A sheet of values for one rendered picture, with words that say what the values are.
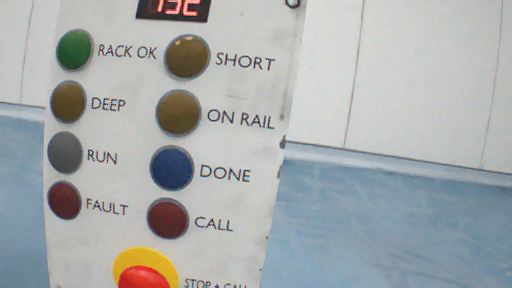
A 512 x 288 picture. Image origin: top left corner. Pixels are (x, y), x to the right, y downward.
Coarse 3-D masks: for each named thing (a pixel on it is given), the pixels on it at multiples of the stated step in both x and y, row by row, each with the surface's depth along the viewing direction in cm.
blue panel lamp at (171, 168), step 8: (160, 152) 38; (168, 152) 38; (176, 152) 38; (160, 160) 38; (168, 160) 38; (176, 160) 38; (184, 160) 38; (152, 168) 38; (160, 168) 38; (168, 168) 38; (176, 168) 38; (184, 168) 38; (160, 176) 38; (168, 176) 38; (176, 176) 38; (184, 176) 38; (168, 184) 38; (176, 184) 38; (184, 184) 38
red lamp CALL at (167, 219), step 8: (152, 208) 39; (160, 208) 38; (168, 208) 38; (176, 208) 39; (152, 216) 39; (160, 216) 39; (168, 216) 39; (176, 216) 39; (184, 216) 39; (152, 224) 39; (160, 224) 39; (168, 224) 39; (176, 224) 39; (184, 224) 39; (160, 232) 39; (168, 232) 39; (176, 232) 39
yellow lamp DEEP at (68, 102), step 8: (64, 88) 35; (72, 88) 36; (56, 96) 36; (64, 96) 36; (72, 96) 36; (80, 96) 36; (56, 104) 36; (64, 104) 36; (72, 104) 36; (80, 104) 36; (56, 112) 36; (64, 112) 36; (72, 112) 36; (80, 112) 36; (64, 120) 36
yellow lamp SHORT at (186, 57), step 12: (168, 48) 36; (180, 48) 36; (192, 48) 36; (204, 48) 36; (168, 60) 36; (180, 60) 36; (192, 60) 36; (204, 60) 36; (180, 72) 36; (192, 72) 36
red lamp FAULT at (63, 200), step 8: (56, 184) 38; (64, 184) 38; (56, 192) 37; (64, 192) 37; (72, 192) 38; (56, 200) 37; (64, 200) 38; (72, 200) 38; (56, 208) 38; (64, 208) 38; (72, 208) 38; (64, 216) 38; (72, 216) 38
